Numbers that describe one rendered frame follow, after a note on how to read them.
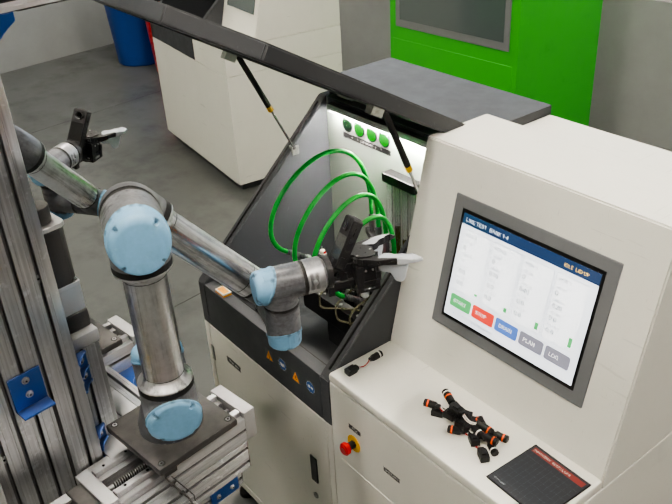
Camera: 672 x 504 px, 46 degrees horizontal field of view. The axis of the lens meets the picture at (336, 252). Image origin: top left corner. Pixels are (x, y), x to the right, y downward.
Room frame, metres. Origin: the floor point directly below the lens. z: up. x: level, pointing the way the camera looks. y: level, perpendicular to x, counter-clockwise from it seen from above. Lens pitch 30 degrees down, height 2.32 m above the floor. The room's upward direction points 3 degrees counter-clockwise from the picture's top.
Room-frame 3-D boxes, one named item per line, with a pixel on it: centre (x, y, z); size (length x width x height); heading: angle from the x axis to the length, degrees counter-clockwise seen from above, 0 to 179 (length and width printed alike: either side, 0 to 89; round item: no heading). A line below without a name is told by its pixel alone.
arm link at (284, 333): (1.42, 0.13, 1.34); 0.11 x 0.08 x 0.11; 19
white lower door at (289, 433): (1.95, 0.25, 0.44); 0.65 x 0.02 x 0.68; 37
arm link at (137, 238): (1.32, 0.37, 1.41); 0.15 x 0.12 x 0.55; 19
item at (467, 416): (1.42, -0.28, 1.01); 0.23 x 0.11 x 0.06; 37
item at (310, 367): (1.96, 0.23, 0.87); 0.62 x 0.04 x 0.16; 37
